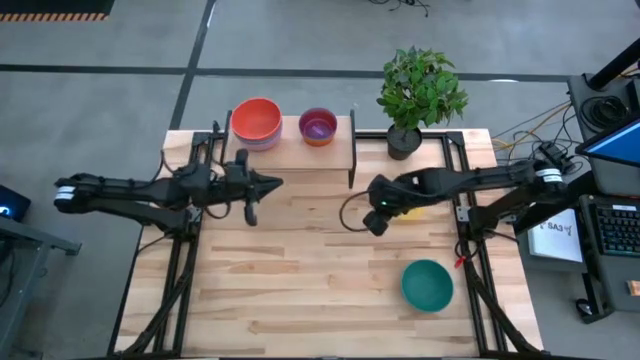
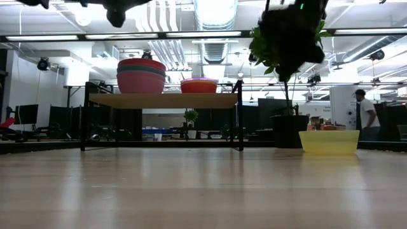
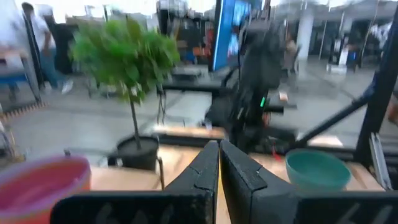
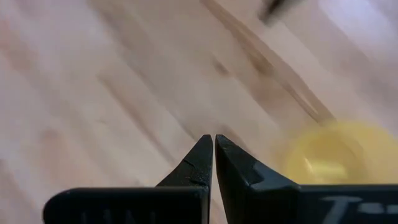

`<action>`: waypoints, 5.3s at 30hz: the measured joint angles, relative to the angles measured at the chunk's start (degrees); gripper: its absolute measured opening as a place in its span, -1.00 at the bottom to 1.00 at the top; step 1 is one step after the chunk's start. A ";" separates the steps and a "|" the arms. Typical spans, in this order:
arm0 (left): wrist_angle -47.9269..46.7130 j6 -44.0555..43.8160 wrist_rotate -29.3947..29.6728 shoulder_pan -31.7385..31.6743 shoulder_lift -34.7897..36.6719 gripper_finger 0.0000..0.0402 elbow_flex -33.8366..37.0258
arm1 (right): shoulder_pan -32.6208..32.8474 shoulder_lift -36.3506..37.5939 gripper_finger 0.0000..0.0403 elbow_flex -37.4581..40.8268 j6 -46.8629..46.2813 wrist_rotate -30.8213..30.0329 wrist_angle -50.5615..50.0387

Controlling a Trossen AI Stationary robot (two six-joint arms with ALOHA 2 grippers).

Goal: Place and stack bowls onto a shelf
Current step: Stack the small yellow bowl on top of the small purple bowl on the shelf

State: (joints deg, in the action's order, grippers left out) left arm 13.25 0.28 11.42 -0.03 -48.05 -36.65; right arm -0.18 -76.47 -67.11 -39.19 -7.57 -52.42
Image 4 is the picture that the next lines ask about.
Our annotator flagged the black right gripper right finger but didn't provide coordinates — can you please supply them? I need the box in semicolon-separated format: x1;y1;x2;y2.
215;134;398;224

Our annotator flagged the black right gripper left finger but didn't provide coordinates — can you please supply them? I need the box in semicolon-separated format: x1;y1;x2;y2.
42;134;214;224

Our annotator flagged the small translucent yellow bowl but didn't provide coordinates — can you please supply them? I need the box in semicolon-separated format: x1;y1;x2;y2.
275;119;398;187

